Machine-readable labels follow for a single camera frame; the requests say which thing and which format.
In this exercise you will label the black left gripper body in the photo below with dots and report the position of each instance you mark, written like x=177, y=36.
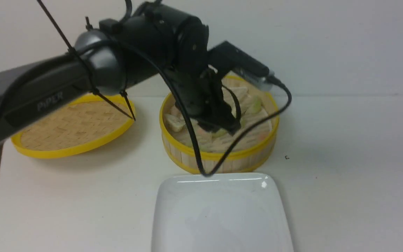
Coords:
x=203, y=99

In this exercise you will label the green dumpling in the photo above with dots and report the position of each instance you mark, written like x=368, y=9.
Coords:
x=219, y=133
x=255, y=105

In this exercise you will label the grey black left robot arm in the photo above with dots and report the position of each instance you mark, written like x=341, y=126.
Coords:
x=155, y=39

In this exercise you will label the white square plate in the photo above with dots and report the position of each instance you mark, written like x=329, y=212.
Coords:
x=232, y=212

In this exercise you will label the white dumpling left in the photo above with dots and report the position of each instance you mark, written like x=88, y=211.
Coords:
x=176, y=124

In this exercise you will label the bamboo steamer basket yellow rim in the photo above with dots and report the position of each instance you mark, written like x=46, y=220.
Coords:
x=238, y=161

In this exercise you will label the white steamer liner paper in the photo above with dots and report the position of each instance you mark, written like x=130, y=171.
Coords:
x=220, y=145

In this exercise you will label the bamboo steamer lid yellow rim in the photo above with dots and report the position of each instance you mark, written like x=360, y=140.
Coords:
x=85, y=124

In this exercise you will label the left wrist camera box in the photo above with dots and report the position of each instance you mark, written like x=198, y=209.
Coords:
x=240, y=66

